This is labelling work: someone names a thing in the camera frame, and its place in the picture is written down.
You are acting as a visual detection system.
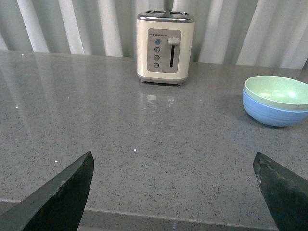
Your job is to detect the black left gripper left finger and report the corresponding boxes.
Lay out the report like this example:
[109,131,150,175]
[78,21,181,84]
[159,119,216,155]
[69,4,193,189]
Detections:
[0,151,94,231]

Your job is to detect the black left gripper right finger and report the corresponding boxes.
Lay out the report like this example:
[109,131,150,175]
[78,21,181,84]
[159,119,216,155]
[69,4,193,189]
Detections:
[253,152,308,231]

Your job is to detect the blue bowl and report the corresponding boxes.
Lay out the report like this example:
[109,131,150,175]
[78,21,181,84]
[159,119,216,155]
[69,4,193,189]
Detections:
[242,87,308,127]

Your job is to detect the green bowl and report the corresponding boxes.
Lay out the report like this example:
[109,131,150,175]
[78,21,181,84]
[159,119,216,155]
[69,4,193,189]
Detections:
[244,76,308,111]

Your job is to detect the cream two-slot toaster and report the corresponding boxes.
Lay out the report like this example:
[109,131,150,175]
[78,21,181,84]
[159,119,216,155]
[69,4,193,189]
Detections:
[137,10,195,85]

